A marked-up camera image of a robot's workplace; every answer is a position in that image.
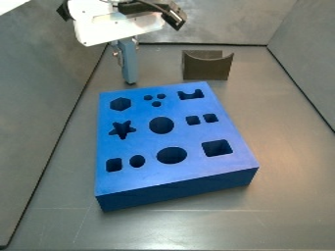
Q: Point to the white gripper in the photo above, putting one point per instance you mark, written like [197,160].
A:
[99,23]

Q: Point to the blue shape sorting board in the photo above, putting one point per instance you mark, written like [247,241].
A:
[167,145]

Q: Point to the black curved holder stand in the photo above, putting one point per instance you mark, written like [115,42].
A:
[205,64]

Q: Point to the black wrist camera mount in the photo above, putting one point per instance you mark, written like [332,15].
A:
[171,13]

